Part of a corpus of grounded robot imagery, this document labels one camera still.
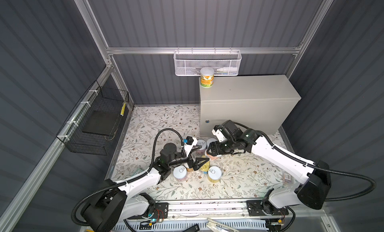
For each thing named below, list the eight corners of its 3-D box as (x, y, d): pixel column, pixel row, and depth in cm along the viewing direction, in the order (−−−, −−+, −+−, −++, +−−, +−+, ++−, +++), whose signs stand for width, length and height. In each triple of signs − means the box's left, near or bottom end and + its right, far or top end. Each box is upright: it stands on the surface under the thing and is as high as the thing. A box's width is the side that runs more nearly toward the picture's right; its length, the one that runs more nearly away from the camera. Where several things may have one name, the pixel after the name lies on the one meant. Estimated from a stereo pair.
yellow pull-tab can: (208, 183, 84) (208, 179, 79) (207, 170, 89) (208, 166, 84) (220, 183, 84) (222, 179, 79) (219, 170, 89) (220, 166, 84)
